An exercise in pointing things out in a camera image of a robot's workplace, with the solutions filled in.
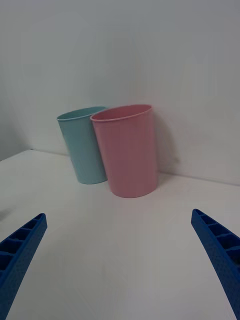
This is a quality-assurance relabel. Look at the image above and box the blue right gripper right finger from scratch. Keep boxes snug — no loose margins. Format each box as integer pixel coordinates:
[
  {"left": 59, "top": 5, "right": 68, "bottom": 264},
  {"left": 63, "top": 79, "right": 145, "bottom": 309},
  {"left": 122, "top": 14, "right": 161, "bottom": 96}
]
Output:
[{"left": 190, "top": 208, "right": 240, "bottom": 320}]

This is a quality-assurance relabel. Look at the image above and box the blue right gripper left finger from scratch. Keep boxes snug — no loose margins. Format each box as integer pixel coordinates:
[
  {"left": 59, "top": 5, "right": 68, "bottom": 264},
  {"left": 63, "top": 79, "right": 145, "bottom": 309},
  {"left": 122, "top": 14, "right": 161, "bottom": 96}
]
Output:
[{"left": 0, "top": 212, "right": 48, "bottom": 320}]

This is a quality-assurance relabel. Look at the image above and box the pale blue plastic bin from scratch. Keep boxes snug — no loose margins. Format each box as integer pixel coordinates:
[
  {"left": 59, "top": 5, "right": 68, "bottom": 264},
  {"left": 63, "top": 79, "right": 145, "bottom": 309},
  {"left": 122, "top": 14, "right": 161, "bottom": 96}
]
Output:
[{"left": 56, "top": 106, "right": 109, "bottom": 185}]

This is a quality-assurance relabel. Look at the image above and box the pink plastic bin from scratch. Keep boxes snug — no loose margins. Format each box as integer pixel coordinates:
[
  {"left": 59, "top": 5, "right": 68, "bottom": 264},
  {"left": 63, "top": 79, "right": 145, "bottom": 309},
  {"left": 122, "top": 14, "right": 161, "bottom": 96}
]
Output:
[{"left": 89, "top": 104, "right": 159, "bottom": 199}]

